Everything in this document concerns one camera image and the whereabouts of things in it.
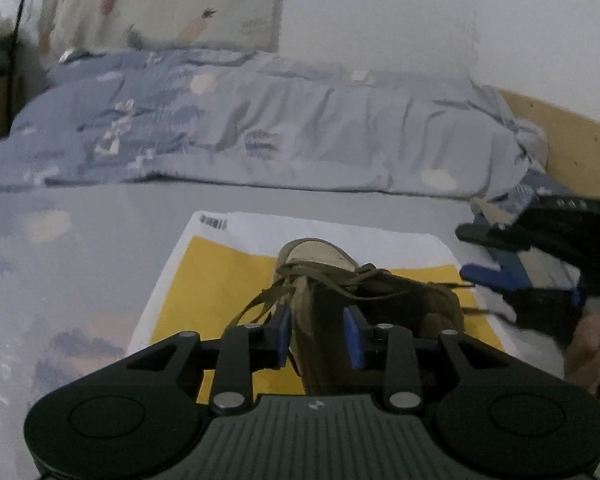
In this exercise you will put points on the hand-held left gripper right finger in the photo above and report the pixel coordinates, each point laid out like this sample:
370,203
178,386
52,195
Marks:
352,337

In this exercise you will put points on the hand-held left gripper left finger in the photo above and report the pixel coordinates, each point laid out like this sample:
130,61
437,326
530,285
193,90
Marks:
282,335

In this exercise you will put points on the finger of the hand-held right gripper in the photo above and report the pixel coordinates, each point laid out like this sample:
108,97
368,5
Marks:
490,236
490,275

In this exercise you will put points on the olive and beige shoe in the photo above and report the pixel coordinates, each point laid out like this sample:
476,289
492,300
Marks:
405,305

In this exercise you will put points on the person's right hand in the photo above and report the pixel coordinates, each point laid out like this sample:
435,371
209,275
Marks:
590,350

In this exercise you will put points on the light blue jeans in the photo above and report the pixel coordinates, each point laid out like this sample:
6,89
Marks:
525,192

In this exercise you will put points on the white and yellow mailing bag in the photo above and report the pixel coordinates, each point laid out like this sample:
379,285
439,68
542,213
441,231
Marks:
220,280

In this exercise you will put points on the blue printed duvet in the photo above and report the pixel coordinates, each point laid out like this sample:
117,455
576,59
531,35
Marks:
305,125

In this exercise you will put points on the grey-blue printed bed sheet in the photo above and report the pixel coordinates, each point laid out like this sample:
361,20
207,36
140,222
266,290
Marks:
80,260

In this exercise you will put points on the pineapple print cloth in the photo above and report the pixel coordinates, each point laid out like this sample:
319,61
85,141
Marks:
180,0

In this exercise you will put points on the black metal clothes rack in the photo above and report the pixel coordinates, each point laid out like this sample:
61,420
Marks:
19,10

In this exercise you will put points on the wooden bed frame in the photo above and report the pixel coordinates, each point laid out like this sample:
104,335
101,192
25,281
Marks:
570,135

